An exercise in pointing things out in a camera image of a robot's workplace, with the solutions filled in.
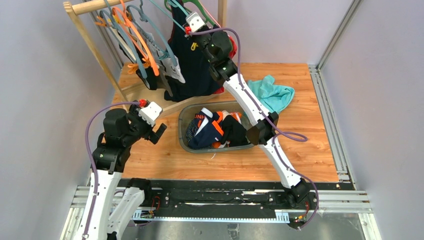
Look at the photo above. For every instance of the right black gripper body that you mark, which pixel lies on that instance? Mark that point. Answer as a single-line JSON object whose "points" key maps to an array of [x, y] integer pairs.
{"points": [[195, 36]]}

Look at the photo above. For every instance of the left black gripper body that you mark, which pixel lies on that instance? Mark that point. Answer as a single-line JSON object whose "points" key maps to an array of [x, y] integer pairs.
{"points": [[154, 133]]}

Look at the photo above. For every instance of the teal clip hanger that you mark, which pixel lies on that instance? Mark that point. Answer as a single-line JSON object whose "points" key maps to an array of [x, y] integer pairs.
{"points": [[180, 43]]}

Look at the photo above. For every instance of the grey-blue clip hanger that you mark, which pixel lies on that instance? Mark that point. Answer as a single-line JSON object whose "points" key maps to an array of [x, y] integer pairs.
{"points": [[144, 22]]}

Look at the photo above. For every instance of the navy orange boxer underwear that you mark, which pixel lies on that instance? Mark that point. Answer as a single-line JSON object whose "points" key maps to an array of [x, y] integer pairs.
{"points": [[208, 131]]}

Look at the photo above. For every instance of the black cream-band underwear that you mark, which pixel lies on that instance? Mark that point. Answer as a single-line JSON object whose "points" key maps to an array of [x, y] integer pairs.
{"points": [[141, 67]]}

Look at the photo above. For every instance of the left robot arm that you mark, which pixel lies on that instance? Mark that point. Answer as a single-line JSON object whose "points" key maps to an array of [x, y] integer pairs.
{"points": [[109, 136]]}

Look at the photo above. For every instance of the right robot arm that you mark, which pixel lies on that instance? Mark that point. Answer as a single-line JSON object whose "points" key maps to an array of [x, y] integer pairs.
{"points": [[263, 132]]}

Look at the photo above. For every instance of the green hanger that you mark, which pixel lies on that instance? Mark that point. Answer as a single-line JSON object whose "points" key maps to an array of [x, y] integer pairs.
{"points": [[200, 9]]}

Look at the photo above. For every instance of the white grey underwear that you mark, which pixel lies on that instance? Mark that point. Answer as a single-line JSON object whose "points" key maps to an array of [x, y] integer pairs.
{"points": [[167, 61]]}

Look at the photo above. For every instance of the striped navy underwear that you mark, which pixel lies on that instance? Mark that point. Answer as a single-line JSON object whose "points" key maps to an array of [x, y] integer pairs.
{"points": [[191, 130]]}

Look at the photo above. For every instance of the orange hanger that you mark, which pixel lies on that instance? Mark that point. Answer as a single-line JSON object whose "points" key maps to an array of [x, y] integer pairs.
{"points": [[119, 22]]}

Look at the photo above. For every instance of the orange white underwear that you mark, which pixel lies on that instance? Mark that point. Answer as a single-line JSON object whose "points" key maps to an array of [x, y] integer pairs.
{"points": [[219, 117]]}

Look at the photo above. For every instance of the black underwear in basket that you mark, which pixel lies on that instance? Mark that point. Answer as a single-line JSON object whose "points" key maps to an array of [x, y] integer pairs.
{"points": [[233, 132]]}

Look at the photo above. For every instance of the dark navy tank top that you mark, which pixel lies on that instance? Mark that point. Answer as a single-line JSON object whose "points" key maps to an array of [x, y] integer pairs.
{"points": [[195, 69]]}

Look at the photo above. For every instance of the red garment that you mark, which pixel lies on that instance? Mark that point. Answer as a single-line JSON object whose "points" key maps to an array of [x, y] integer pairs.
{"points": [[232, 53]]}

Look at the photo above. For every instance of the clear plastic basket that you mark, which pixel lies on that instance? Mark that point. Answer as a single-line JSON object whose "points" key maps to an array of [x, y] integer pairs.
{"points": [[187, 114]]}

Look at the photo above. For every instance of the wooden clothes rack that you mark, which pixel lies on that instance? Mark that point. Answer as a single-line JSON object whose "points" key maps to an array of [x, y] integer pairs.
{"points": [[127, 86]]}

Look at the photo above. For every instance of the teal cloth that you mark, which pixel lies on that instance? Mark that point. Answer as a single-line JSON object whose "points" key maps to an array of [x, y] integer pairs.
{"points": [[274, 97]]}

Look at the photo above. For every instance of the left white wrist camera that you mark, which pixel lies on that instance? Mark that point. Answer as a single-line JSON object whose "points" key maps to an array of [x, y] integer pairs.
{"points": [[150, 113]]}

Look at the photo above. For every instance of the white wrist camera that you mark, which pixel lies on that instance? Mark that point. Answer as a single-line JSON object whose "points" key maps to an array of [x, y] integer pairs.
{"points": [[194, 22], [150, 113]]}

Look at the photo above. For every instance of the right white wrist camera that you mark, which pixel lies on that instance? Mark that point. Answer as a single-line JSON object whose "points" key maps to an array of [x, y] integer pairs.
{"points": [[194, 22]]}

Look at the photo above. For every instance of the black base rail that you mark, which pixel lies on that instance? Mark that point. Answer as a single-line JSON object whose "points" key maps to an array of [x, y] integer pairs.
{"points": [[245, 202]]}

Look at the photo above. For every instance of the aluminium frame rail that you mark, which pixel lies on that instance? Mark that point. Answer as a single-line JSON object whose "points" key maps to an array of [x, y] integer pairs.
{"points": [[334, 126]]}

